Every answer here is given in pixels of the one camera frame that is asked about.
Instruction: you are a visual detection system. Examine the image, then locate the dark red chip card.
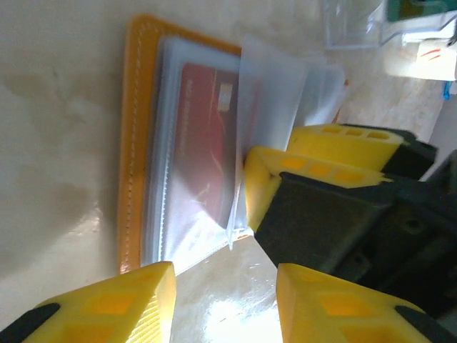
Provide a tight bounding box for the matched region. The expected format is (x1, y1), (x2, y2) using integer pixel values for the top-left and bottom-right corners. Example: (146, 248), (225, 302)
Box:
(166, 62), (265, 233)

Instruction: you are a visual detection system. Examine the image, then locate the orange card holder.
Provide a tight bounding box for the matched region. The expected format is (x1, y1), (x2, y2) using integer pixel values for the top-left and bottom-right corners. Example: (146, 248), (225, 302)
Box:
(116, 13), (350, 275)

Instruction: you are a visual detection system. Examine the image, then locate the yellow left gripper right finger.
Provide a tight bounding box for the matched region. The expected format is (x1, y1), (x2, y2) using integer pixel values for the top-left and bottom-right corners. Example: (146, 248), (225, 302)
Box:
(275, 263), (457, 343)

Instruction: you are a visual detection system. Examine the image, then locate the clear acrylic card organizer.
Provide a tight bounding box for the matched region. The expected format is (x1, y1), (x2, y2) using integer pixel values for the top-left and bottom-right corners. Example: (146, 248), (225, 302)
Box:
(323, 0), (457, 50)

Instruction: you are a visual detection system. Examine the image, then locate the teal card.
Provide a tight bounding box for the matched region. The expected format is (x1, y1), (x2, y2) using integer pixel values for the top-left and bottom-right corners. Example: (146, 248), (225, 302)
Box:
(386, 0), (450, 23)

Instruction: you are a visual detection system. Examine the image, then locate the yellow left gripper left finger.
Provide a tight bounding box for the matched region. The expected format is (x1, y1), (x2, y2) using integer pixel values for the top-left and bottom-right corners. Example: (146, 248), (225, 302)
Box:
(0, 260), (178, 343)

